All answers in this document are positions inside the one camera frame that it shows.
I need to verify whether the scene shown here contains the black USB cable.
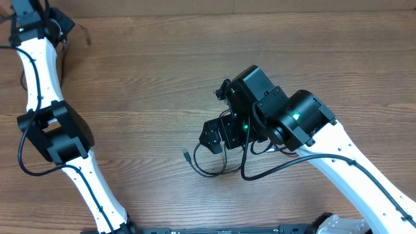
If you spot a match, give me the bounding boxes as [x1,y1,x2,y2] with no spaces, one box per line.
[181,141,243,179]

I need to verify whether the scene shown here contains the black cable silver plugs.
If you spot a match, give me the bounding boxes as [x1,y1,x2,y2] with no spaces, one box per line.
[219,109,297,174]

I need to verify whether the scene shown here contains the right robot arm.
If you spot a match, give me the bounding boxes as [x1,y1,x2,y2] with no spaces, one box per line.
[199,65,415,233]

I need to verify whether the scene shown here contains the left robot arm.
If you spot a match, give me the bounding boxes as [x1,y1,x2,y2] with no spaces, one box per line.
[9,0,138,233]

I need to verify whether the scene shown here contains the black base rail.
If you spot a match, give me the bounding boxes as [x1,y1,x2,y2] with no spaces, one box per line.
[81,213,371,234]

